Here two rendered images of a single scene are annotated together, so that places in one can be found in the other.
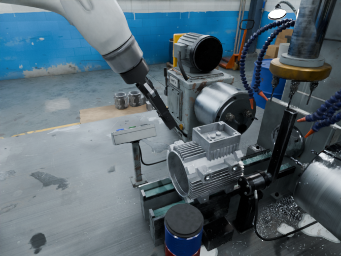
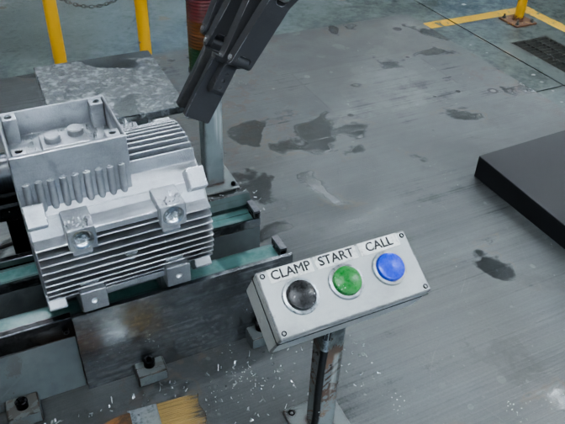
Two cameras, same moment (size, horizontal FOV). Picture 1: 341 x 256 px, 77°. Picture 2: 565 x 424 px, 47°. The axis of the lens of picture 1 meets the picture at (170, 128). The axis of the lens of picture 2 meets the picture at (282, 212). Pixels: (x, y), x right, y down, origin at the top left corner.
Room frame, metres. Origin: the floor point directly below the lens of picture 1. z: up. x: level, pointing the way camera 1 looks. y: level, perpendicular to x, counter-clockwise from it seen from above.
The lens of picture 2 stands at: (1.22, 0.07, 1.51)
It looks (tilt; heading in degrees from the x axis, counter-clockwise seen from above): 38 degrees down; 177
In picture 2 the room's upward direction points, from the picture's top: 2 degrees clockwise
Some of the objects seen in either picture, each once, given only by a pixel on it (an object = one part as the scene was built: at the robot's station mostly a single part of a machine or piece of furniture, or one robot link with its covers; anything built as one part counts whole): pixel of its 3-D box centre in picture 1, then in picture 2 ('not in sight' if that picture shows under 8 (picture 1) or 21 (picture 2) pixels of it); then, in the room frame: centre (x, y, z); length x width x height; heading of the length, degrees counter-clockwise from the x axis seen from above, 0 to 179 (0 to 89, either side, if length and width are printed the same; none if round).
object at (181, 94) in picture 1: (195, 99); not in sight; (1.26, -0.15, 0.99); 0.35 x 0.31 x 0.37; 24
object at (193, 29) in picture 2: not in sight; (205, 30); (0.22, -0.02, 1.10); 0.06 x 0.06 x 0.04
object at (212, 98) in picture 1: (218, 106); not in sight; (1.04, -0.25, 1.04); 0.37 x 0.25 x 0.25; 24
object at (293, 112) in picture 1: (279, 149); not in sight; (0.54, -0.33, 1.12); 0.04 x 0.03 x 0.26; 114
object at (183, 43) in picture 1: (188, 71); not in sight; (1.28, -0.11, 1.16); 0.33 x 0.26 x 0.42; 24
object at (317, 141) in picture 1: (294, 145); not in sight; (0.78, -0.54, 0.97); 0.30 x 0.11 x 0.34; 24
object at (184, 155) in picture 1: (203, 165); (111, 210); (0.59, -0.11, 1.01); 0.20 x 0.19 x 0.19; 115
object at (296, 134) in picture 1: (285, 140); not in sight; (0.75, -0.48, 1.01); 0.15 x 0.02 x 0.15; 24
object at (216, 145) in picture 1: (215, 140); (65, 152); (0.61, -0.15, 1.11); 0.12 x 0.11 x 0.07; 115
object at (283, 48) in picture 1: (285, 55); not in sight; (2.66, -1.37, 0.99); 0.24 x 0.22 x 0.24; 24
